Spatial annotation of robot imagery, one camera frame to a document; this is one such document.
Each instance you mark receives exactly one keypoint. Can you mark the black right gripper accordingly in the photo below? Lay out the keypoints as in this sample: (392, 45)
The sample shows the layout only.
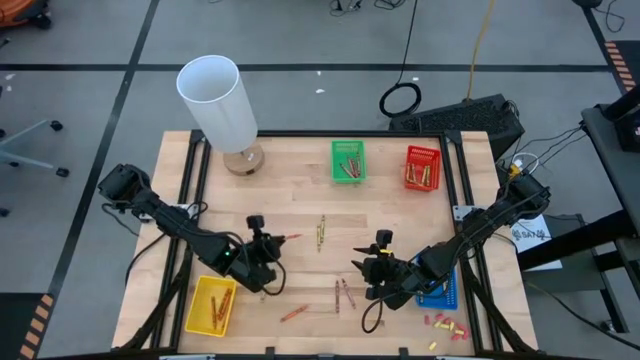
(387, 280)

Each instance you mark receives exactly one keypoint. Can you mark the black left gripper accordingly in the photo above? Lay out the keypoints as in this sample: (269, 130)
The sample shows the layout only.
(257, 265)

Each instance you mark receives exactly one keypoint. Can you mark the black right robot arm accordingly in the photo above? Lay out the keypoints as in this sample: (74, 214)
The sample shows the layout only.
(480, 225)

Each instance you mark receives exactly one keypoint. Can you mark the yellow plastic basket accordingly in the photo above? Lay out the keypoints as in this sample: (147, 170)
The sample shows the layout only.
(200, 320)

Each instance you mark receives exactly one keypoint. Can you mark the blue plastic basket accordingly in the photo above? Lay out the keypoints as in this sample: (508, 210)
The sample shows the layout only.
(447, 297)

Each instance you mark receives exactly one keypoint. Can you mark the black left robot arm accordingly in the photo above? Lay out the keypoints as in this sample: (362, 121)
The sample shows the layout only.
(190, 232)

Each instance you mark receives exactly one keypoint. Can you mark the black perforated computer case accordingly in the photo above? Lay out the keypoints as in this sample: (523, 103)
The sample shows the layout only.
(460, 120)

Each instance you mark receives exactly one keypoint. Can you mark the white paper sheet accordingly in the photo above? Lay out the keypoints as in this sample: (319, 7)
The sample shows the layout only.
(535, 242)

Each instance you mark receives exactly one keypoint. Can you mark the orange office chair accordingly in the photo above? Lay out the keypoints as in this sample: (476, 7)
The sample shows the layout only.
(17, 10)

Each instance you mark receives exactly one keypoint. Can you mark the green plastic basket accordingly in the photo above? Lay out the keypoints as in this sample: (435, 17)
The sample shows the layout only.
(345, 150)

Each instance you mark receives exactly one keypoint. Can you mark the yellow crayon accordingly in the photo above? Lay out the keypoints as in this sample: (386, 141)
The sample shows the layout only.
(413, 174)
(318, 239)

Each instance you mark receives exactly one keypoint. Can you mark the white shade wooden base lamp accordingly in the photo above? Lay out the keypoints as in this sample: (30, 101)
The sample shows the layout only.
(220, 110)

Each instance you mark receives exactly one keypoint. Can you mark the black side table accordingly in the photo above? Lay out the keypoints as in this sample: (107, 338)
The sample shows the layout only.
(607, 165)

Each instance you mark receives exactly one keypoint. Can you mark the grey base office chair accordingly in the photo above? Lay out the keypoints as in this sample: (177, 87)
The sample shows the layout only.
(30, 150)

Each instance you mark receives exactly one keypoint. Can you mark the orange crayon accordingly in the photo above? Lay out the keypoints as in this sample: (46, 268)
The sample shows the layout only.
(228, 299)
(222, 307)
(214, 312)
(294, 314)

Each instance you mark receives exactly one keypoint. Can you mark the red plastic basket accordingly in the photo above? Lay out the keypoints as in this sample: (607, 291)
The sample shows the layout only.
(422, 152)

